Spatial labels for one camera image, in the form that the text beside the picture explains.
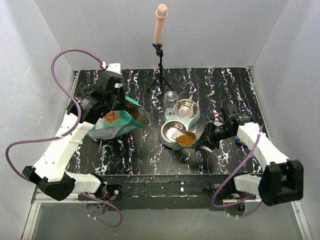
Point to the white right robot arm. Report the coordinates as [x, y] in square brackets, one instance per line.
[282, 180]

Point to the silver metal scoop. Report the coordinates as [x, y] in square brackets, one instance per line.
[185, 139]

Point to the black tripod stand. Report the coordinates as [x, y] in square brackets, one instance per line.
[159, 79]

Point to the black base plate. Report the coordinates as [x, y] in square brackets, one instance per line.
[159, 192]

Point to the green pet food bag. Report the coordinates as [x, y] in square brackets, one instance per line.
[119, 122]

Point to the teal double pet bowl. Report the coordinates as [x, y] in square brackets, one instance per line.
[179, 114]

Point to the beige microphone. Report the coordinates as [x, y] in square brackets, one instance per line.
[161, 13]

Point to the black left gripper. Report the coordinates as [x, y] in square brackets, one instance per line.
[122, 105]

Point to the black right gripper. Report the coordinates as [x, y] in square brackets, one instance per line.
[209, 141]

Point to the aluminium rail frame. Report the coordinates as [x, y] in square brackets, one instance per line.
[147, 216]

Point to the blue yellow small toy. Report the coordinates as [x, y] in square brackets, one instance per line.
[240, 142]

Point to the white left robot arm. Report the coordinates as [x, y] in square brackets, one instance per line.
[95, 101]

